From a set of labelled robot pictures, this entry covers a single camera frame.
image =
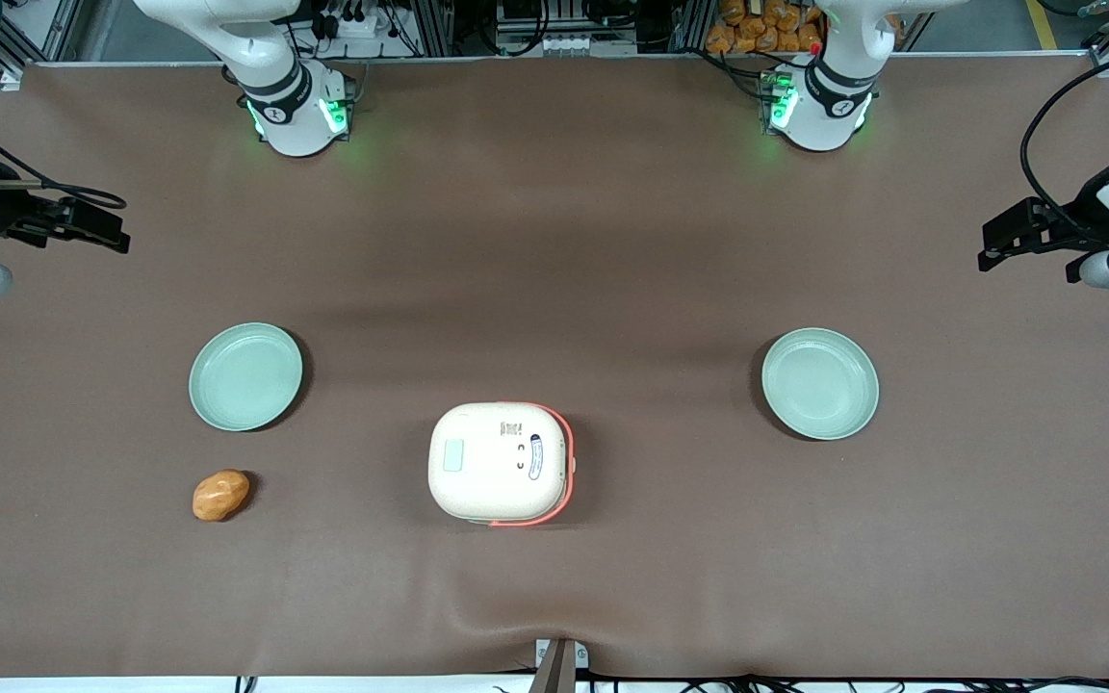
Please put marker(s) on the pale green round plate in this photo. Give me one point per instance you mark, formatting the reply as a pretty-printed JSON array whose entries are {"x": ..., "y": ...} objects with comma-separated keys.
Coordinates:
[
  {"x": 820, "y": 384},
  {"x": 245, "y": 376}
]

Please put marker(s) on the brown table mat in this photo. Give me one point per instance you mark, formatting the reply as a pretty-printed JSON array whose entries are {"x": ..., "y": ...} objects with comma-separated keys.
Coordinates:
[{"x": 612, "y": 241}]

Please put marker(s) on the aluminium profile post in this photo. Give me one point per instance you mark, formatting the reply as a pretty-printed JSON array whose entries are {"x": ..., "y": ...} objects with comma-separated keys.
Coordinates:
[{"x": 554, "y": 669}]

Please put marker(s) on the aluminium frame rack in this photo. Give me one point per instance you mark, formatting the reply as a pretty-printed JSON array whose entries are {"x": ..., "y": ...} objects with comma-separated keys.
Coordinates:
[{"x": 554, "y": 24}]

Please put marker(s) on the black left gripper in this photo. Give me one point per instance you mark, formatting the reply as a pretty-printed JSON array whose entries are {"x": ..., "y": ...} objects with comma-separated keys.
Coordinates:
[{"x": 1080, "y": 214}]

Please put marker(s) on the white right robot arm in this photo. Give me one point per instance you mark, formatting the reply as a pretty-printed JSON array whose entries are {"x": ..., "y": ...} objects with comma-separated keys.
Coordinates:
[{"x": 285, "y": 87}]

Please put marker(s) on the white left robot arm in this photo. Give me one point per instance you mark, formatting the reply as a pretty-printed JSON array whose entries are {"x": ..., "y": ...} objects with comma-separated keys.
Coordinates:
[{"x": 829, "y": 106}]

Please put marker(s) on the white power strip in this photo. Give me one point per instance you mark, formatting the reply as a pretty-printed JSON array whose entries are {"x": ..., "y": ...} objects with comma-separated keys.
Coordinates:
[{"x": 354, "y": 21}]

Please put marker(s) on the orange-brown bread roll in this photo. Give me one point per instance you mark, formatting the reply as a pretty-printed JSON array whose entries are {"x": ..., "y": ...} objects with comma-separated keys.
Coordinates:
[{"x": 220, "y": 495}]

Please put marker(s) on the orange snack bags pile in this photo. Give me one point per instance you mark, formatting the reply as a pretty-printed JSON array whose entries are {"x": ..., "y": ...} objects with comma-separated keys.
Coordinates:
[{"x": 761, "y": 24}]

